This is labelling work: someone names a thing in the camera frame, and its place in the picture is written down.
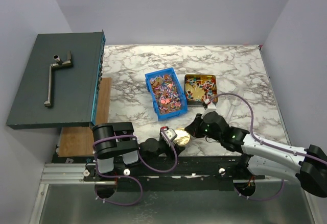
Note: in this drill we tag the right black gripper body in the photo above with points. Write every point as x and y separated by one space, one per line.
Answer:
195 126

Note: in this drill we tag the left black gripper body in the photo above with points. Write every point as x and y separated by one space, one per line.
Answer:
164 147

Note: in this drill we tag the round jar lid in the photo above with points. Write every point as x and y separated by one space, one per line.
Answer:
182 137

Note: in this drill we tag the blue candy bin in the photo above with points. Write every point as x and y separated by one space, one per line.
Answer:
167 94

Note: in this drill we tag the metal candy tin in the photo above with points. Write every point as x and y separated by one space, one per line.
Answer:
198 88

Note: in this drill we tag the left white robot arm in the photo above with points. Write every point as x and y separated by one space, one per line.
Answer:
113 140

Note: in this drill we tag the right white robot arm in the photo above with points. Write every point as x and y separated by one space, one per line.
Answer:
307 166

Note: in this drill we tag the wooden board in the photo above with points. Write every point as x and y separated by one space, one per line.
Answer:
78 141

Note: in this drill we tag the dark grey box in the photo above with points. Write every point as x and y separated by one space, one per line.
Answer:
61 82

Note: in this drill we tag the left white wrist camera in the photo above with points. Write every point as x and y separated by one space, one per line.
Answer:
169 135

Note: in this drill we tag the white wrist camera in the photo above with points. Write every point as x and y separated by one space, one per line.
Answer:
209 106
169 135

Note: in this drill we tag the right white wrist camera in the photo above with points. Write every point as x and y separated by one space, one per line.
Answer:
209 106

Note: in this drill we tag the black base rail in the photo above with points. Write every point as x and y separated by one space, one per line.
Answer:
190 174

